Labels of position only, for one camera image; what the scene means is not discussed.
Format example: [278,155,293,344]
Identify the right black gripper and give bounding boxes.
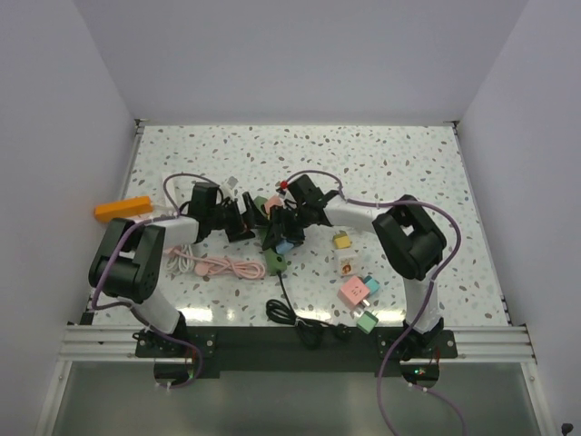
[263,204,311,253]

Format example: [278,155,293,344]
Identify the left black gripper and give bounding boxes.
[207,192,270,242]

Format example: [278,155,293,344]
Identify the green power strip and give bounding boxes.
[253,196,288,276]

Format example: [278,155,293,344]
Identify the yellow small plug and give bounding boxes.
[332,231,352,250]

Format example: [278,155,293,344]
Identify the pink cord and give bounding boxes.
[162,244,267,281]

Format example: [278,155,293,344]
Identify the white power strip cartoon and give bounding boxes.
[334,248,359,276]

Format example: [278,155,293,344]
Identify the pink cube plug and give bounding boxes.
[338,276,370,310]

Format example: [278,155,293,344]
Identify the black power cord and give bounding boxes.
[265,272,353,350]

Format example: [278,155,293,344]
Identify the teal plug adapter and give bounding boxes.
[363,275,380,296]

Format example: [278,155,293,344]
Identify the green plug adapter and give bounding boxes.
[356,311,379,334]

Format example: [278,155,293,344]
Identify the orange power strip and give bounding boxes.
[94,196,153,223]

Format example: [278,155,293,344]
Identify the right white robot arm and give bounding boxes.
[262,174,447,357]

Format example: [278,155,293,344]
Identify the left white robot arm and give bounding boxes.
[88,182,268,356]

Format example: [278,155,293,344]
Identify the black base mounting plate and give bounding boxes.
[135,324,458,381]

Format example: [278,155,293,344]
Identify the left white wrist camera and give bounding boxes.
[221,176,239,203]

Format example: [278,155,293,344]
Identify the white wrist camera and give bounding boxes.
[221,176,239,203]
[277,180,290,196]

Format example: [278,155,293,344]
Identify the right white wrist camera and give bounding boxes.
[277,180,290,196]

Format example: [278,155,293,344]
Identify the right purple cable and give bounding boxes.
[283,171,468,436]

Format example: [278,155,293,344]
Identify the purple cable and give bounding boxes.
[90,172,205,391]
[283,171,468,436]

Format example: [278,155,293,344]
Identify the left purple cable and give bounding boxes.
[90,172,205,391]

